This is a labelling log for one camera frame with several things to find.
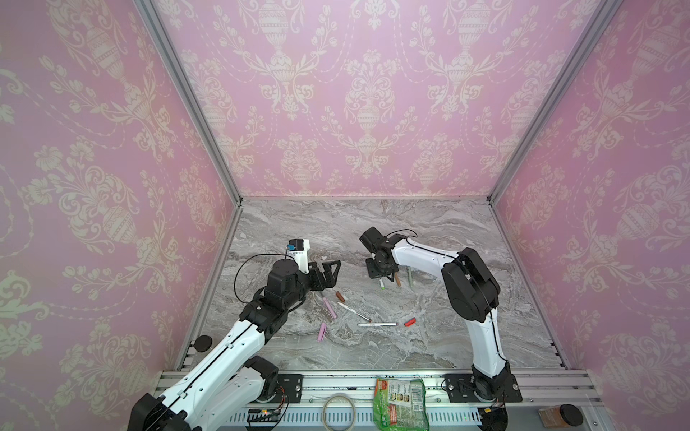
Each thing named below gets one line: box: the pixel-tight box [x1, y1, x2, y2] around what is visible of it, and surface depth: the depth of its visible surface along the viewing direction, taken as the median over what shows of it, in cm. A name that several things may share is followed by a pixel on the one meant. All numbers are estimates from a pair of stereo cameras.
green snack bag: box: [372, 377, 430, 431], surface depth 72 cm
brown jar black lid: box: [538, 404, 584, 429], surface depth 65 cm
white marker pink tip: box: [357, 322, 399, 327], surface depth 87 cm
